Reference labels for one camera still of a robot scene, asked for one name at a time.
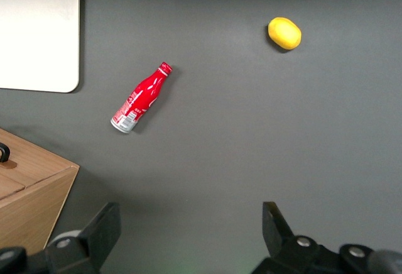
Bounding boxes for red coke bottle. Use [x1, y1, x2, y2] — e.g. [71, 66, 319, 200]
[109, 62, 174, 134]

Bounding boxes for wooden drawer cabinet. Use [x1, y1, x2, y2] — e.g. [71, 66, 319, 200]
[0, 128, 80, 255]

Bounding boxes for cream plastic tray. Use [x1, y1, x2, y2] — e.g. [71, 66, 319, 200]
[0, 0, 80, 94]

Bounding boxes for yellow lemon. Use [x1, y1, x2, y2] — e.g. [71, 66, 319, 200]
[268, 16, 303, 51]

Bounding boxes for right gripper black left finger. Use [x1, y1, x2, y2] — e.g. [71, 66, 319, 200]
[45, 201, 122, 274]

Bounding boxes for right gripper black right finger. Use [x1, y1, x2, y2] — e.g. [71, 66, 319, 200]
[251, 201, 346, 274]

